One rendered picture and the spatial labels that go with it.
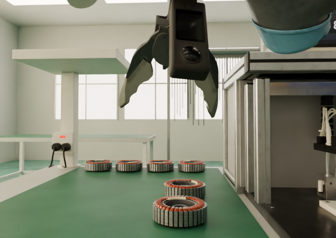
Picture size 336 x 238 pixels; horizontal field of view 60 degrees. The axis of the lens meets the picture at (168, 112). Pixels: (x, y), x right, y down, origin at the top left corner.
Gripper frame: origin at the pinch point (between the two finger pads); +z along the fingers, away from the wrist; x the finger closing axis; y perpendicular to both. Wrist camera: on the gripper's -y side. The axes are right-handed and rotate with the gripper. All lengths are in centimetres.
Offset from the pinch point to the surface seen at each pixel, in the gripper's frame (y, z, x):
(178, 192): 13.6, 30.0, -7.4
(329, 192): 8.3, 20.6, -41.0
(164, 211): -1.2, 20.4, -2.3
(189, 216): -2.3, 20.1, -6.9
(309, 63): 22.6, -4.8, -32.7
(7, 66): 612, 271, 327
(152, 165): 50, 52, -2
